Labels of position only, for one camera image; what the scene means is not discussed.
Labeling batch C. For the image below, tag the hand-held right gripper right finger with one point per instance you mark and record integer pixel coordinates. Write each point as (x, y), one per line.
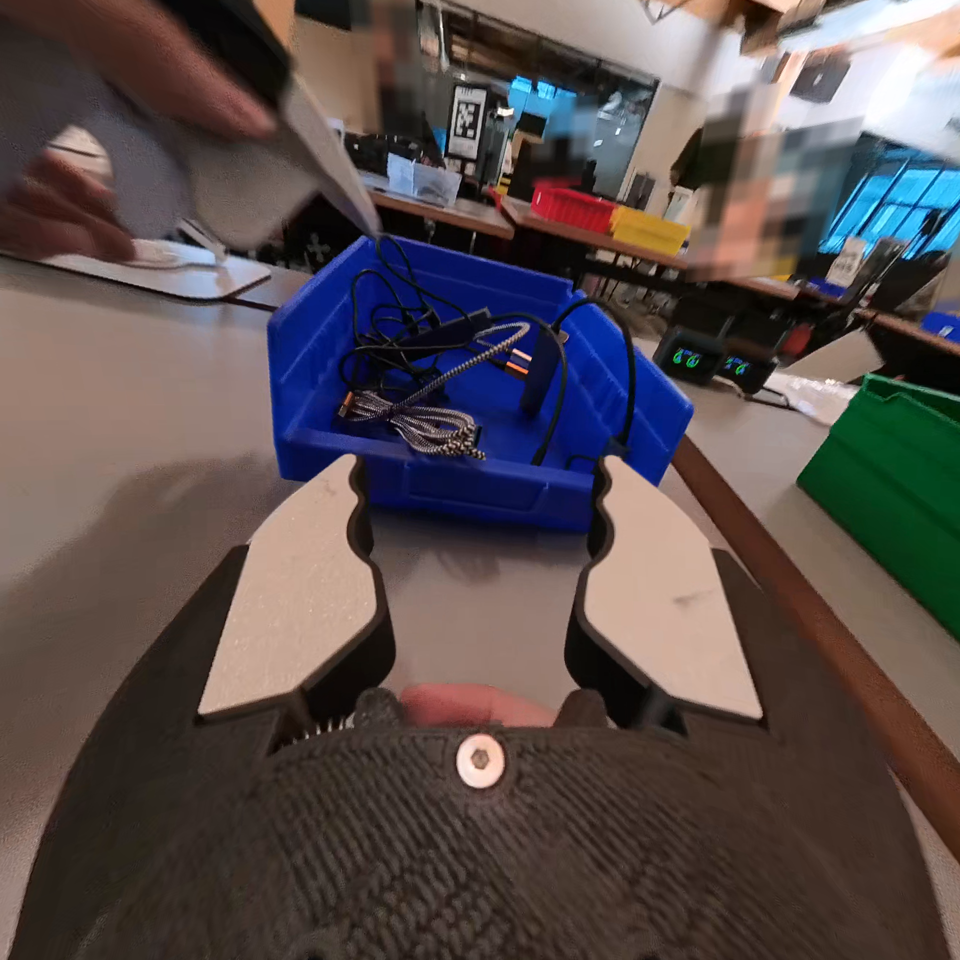
(660, 607)

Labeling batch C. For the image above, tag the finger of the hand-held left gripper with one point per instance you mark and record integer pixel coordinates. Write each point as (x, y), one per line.
(326, 146)

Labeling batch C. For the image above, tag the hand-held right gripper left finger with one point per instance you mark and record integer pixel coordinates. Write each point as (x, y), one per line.
(300, 600)

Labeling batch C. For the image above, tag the blue plastic bin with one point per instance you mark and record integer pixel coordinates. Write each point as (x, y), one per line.
(480, 487)

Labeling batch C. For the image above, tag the grey usb hub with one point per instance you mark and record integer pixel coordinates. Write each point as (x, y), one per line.
(442, 328)

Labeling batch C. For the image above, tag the person's left hand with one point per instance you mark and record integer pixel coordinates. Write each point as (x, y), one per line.
(187, 90)

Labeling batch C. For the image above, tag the person's right hand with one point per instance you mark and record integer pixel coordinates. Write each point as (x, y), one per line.
(480, 705)

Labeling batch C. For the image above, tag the clear plastic container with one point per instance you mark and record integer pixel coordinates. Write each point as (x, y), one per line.
(424, 180)

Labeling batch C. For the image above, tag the black white marker sign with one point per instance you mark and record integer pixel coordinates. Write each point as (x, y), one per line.
(466, 120)

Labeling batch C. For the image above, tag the black device green display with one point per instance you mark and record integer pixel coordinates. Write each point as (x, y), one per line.
(686, 358)
(742, 373)

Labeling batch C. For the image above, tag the red plastic bin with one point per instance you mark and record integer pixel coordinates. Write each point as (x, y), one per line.
(574, 210)

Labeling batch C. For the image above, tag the green plastic bin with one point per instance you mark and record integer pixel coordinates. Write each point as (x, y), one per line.
(892, 487)

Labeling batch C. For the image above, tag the white flat sheet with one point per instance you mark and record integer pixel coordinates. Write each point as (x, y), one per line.
(832, 375)

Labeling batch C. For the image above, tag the yellow plastic bin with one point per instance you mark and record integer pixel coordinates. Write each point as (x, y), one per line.
(649, 229)

